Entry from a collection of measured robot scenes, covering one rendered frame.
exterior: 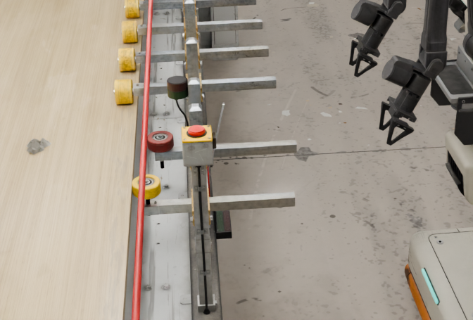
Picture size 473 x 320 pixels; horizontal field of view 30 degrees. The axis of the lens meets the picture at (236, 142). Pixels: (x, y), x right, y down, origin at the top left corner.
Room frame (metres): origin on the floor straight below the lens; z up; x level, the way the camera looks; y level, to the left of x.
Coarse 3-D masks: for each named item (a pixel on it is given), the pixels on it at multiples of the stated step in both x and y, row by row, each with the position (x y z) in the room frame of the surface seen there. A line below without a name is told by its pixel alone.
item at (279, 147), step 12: (216, 144) 2.35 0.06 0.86; (228, 144) 2.34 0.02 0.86; (240, 144) 2.34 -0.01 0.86; (252, 144) 2.34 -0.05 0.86; (264, 144) 2.34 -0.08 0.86; (276, 144) 2.33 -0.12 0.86; (288, 144) 2.33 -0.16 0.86; (156, 156) 2.31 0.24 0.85; (168, 156) 2.31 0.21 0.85; (180, 156) 2.31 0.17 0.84; (216, 156) 2.32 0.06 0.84; (228, 156) 2.32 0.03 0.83
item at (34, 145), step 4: (32, 140) 2.31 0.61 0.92; (36, 140) 2.32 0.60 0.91; (40, 140) 2.30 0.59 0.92; (44, 140) 2.31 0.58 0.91; (28, 144) 2.30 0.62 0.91; (32, 144) 2.28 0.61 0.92; (36, 144) 2.29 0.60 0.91; (40, 144) 2.29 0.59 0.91; (44, 144) 2.29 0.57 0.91; (48, 144) 2.30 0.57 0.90; (28, 148) 2.27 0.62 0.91; (32, 148) 2.26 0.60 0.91; (36, 148) 2.28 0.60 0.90; (40, 148) 2.27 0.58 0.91; (32, 152) 2.25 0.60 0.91; (36, 152) 2.26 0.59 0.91
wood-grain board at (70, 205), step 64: (0, 0) 3.55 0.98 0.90; (64, 0) 3.53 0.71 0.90; (0, 64) 2.90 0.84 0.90; (64, 64) 2.88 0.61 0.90; (0, 128) 2.42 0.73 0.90; (64, 128) 2.41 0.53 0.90; (128, 128) 2.39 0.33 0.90; (0, 192) 2.05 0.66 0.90; (64, 192) 2.04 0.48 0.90; (128, 192) 2.03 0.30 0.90; (0, 256) 1.76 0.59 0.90; (64, 256) 1.75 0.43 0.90; (128, 256) 1.77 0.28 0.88
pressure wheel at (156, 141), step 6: (156, 132) 2.35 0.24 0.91; (162, 132) 2.35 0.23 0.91; (168, 132) 2.35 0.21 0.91; (150, 138) 2.32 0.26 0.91; (156, 138) 2.32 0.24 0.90; (162, 138) 2.32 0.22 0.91; (168, 138) 2.31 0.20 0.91; (150, 144) 2.30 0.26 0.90; (156, 144) 2.28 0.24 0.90; (162, 144) 2.28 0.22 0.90; (168, 144) 2.29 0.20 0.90; (150, 150) 2.30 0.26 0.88; (156, 150) 2.28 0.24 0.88; (162, 150) 2.28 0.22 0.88; (168, 150) 2.29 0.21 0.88; (162, 162) 2.32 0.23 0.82; (162, 168) 2.32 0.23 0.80
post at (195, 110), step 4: (192, 104) 2.04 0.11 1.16; (196, 104) 2.04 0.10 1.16; (200, 104) 2.05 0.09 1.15; (192, 108) 2.03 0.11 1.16; (196, 108) 2.03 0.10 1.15; (200, 108) 2.03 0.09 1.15; (192, 112) 2.02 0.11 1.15; (196, 112) 2.02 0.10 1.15; (200, 112) 2.02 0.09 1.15; (192, 116) 2.02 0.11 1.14; (196, 116) 2.02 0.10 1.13; (200, 116) 2.02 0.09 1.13; (192, 120) 2.02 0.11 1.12; (196, 120) 2.02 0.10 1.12; (200, 120) 2.02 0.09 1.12; (192, 124) 2.02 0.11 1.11; (196, 124) 2.02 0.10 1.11; (200, 124) 2.02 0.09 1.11
